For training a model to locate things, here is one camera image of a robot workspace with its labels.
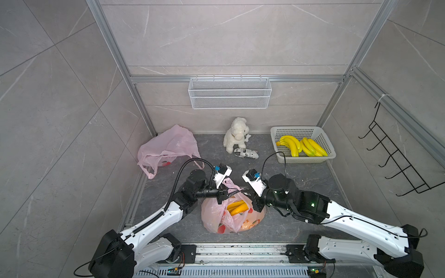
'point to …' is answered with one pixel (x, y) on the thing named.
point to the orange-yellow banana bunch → (237, 207)
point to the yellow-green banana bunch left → (291, 143)
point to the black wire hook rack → (415, 179)
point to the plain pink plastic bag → (161, 151)
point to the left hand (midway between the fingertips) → (240, 187)
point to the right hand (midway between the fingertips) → (244, 191)
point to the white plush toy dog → (236, 134)
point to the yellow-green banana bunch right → (312, 148)
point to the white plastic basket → (315, 133)
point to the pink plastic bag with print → (216, 218)
